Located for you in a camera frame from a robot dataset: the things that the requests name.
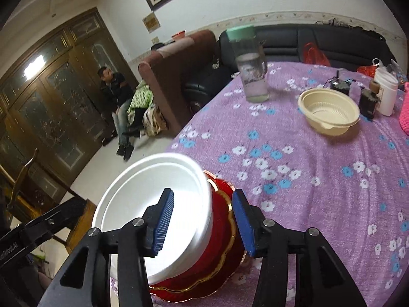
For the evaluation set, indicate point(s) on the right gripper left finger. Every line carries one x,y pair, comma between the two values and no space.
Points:
83,279

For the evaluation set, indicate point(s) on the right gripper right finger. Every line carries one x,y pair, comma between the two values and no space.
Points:
321,277

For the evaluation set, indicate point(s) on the red plastic flower plate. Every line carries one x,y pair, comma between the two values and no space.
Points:
222,238

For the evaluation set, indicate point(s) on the cream plastic bowl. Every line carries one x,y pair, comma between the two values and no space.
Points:
327,111

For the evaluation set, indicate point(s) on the wooden chair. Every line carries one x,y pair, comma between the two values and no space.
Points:
26,200

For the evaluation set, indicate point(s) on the red plate underneath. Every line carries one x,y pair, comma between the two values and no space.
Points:
232,262

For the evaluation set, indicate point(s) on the purple floral tablecloth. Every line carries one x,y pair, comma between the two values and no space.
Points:
353,188

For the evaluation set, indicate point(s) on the green patterned cushion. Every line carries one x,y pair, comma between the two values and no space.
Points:
141,101

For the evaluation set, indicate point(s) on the brown wooden cabinet doors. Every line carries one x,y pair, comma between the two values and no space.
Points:
51,102

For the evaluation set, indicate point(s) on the seated man dark jacket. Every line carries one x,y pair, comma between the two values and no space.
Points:
118,94

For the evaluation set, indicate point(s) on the brown armchair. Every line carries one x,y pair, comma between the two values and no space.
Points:
167,69

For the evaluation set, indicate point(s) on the pink sleeved bottle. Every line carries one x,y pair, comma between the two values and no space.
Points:
404,114

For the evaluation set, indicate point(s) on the small dark jar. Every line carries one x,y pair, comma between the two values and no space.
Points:
369,100

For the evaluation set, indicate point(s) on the white plastic cup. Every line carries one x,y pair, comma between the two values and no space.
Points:
388,90

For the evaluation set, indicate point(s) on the glass jar green lid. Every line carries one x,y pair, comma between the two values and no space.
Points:
250,61

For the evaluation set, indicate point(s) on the red plastic bag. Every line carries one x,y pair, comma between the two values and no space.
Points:
313,55

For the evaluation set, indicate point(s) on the black leather sofa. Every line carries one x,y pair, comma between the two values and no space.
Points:
347,48

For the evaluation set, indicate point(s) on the small wall plaque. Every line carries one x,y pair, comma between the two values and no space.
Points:
151,22

